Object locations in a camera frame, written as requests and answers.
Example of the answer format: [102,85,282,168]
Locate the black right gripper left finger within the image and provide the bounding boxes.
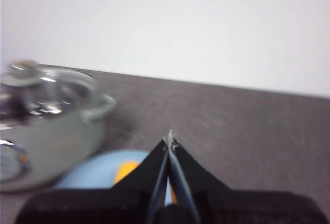
[15,138,170,224]

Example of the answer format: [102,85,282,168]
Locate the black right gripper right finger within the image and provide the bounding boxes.
[167,130,328,224]

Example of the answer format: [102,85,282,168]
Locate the yellow corn cob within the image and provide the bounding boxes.
[112,161,178,205]

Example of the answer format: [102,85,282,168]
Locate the blue round plate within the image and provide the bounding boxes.
[53,149,173,206]

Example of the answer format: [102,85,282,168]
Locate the pale green electric steamer pot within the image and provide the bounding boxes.
[0,93,117,193]

